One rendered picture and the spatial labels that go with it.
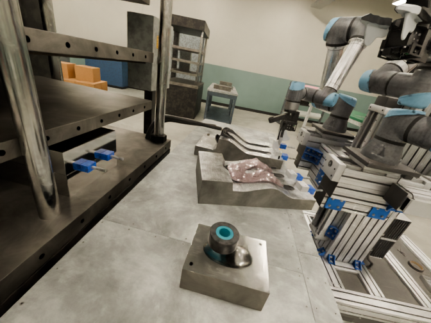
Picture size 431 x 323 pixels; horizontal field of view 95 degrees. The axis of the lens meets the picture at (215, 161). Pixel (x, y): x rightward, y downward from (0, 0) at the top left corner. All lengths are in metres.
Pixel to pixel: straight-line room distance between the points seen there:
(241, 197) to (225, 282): 0.37
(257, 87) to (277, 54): 1.16
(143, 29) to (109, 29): 7.11
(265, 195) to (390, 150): 0.58
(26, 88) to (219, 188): 0.60
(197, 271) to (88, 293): 0.24
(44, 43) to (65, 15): 8.53
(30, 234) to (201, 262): 0.48
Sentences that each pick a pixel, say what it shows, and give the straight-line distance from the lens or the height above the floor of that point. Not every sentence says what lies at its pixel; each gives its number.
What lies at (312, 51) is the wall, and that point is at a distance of 8.02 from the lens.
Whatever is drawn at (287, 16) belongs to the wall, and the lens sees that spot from 7.86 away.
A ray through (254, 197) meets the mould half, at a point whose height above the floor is 0.85.
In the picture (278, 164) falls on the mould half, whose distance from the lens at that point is 1.15.
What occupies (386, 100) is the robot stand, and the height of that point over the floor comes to 1.28.
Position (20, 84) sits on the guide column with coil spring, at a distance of 0.63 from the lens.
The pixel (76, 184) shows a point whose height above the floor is 0.82.
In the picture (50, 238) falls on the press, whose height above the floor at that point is 0.78.
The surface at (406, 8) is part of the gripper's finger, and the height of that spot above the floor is 1.46.
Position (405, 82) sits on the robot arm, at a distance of 0.86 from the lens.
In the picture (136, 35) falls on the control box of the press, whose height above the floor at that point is 1.36.
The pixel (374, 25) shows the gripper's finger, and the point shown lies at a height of 1.44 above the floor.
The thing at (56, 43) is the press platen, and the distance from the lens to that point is 0.76.
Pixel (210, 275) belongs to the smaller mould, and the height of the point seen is 0.87.
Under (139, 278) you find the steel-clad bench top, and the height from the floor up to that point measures 0.80.
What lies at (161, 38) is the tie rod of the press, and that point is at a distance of 1.23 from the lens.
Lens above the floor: 1.29
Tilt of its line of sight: 26 degrees down
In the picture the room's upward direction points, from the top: 11 degrees clockwise
